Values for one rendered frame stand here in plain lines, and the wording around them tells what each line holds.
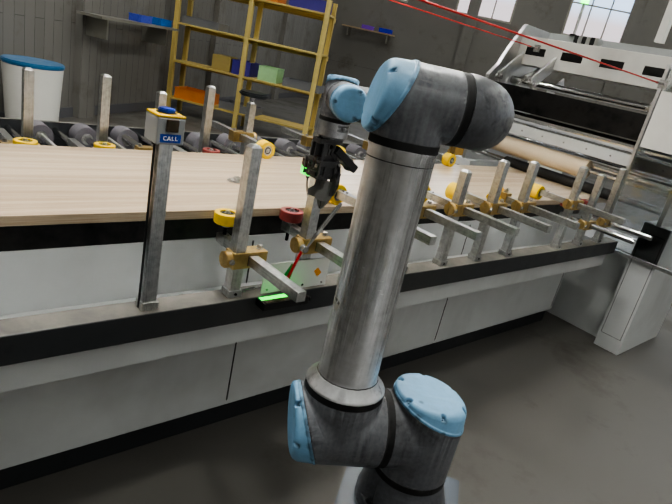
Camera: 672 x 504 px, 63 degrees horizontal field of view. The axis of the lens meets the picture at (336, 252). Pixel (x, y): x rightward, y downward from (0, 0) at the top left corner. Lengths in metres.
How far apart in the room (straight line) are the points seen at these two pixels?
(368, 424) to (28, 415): 1.15
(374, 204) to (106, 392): 1.29
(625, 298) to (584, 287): 0.34
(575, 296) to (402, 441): 3.23
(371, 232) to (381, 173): 0.10
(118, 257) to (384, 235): 1.00
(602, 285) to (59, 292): 3.36
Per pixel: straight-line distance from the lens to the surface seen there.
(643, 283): 3.89
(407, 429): 1.08
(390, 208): 0.88
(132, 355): 1.64
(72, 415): 1.96
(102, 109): 2.51
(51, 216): 1.60
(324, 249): 1.74
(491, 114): 0.90
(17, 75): 6.24
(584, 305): 4.19
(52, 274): 1.68
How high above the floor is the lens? 1.44
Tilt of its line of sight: 20 degrees down
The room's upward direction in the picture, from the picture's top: 13 degrees clockwise
